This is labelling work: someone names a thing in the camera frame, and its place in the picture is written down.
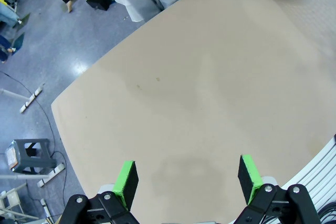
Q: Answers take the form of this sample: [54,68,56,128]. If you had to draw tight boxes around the grey plastic stool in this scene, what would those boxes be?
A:
[4,138,57,175]

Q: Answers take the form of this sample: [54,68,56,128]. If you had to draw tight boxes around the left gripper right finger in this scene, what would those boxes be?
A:
[235,154,322,224]

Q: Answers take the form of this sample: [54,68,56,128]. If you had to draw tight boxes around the mannequin legs in blue jeans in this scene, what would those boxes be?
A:
[0,34,14,64]

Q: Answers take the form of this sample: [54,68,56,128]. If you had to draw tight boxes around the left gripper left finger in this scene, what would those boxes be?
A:
[61,160,139,224]

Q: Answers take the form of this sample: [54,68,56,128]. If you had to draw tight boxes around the black cable bundle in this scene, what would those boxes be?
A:
[314,202,336,224]

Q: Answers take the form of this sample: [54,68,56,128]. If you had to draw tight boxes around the thin black floor cable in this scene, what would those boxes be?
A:
[0,70,68,224]

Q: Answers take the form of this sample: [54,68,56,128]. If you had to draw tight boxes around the white slatted mount frame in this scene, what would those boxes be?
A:
[278,133,336,224]

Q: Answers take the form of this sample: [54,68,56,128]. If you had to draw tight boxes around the white metal stand frame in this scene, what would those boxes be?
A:
[0,182,50,224]

